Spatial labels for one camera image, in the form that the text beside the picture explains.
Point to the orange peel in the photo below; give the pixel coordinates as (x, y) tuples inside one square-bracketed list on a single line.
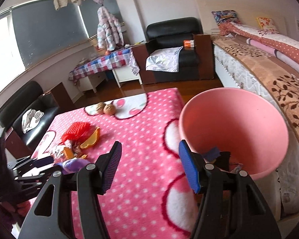
[(92, 139)]

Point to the white bed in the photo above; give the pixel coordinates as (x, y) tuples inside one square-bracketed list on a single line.
[(229, 62)]

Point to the cartoon print pillow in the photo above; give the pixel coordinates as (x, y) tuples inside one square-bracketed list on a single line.
[(225, 17)]

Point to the white desk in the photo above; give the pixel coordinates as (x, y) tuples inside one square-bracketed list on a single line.
[(127, 73)]

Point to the brown leaf pattern bedspread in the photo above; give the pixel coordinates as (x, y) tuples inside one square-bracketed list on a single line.
[(264, 62)]

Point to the pink plastic bin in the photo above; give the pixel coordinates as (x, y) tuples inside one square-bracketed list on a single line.
[(226, 119)]

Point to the floral grey cloth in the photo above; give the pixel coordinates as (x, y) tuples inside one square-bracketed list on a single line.
[(164, 59)]

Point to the black armchair with white cloth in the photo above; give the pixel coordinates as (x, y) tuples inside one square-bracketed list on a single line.
[(27, 92)]

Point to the white drawer cabinet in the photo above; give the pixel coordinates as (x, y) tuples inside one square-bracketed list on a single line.
[(93, 81)]

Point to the yellow flower pillow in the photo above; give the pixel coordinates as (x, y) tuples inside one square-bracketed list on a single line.
[(266, 24)]

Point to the black armchair with floral cloth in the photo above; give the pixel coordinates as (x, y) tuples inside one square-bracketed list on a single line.
[(174, 27)]

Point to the white crumpled cloth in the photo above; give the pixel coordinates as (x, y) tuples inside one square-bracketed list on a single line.
[(31, 119)]

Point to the plaid tablecloth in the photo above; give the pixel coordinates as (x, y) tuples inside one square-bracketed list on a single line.
[(102, 62)]

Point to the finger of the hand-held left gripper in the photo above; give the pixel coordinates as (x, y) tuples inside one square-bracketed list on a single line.
[(32, 181), (43, 161)]

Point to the red dotted folded quilt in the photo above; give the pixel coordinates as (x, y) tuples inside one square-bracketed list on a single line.
[(276, 44)]

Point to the narrow grey roller blind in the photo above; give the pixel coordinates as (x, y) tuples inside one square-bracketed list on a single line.
[(89, 17)]

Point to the hanging patterned puffer jacket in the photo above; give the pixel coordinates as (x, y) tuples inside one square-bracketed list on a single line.
[(109, 29)]

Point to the red foam fruit net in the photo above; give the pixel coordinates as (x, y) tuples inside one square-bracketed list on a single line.
[(76, 129)]

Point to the pink polka dot blanket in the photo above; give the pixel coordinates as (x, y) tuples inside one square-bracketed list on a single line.
[(139, 129)]

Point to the brown walnut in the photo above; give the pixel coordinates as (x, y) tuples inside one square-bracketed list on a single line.
[(109, 109), (100, 108)]

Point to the white headboard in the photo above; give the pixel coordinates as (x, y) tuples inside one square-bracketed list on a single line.
[(206, 12)]

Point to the grey patterned towel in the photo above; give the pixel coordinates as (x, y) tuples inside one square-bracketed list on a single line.
[(134, 64)]

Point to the orange box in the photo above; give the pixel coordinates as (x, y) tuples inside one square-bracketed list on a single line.
[(189, 43)]

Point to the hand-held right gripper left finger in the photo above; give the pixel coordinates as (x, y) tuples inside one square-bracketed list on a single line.
[(112, 171)]

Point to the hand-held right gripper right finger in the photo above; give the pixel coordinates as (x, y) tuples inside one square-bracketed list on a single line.
[(190, 169)]

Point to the wide grey roller blind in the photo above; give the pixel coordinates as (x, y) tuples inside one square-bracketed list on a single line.
[(47, 29)]

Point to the purple foam fruit net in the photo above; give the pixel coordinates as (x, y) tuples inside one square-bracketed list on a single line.
[(74, 164)]

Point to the red white snack wrapper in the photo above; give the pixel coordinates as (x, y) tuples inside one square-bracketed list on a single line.
[(57, 153)]

